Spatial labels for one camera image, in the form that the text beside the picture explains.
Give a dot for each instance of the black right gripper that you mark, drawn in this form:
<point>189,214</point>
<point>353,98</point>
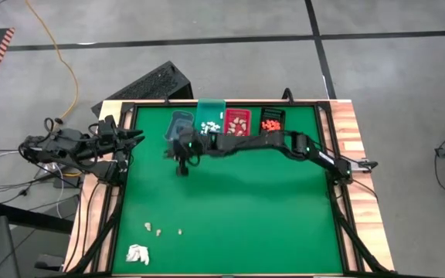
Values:
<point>189,144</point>

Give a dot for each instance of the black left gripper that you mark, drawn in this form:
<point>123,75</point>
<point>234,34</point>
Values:
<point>112,135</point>

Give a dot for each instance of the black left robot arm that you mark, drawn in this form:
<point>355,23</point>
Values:
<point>64,150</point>

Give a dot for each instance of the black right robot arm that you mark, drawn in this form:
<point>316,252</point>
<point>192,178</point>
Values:
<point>269,143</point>

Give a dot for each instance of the grey-blue plastic bin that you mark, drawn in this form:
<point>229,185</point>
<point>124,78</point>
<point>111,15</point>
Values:
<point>176,121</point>

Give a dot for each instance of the black arched table clamp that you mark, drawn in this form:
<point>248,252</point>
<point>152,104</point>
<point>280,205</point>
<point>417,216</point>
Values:
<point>165,99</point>
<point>288,94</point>

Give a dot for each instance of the teal translucent plastic bin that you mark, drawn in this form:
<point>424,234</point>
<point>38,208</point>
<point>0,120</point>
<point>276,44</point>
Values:
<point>209,110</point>

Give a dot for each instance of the red slotted plastic basket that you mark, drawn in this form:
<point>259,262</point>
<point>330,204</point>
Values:
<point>238,112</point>

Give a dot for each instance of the black slotted plastic basket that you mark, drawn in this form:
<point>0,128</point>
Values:
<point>272,114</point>

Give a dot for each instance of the crumpled white paper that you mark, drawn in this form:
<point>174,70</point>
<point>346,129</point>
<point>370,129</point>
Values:
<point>137,254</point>

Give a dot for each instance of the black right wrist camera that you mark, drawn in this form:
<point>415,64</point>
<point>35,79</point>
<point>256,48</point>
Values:
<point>182,170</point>

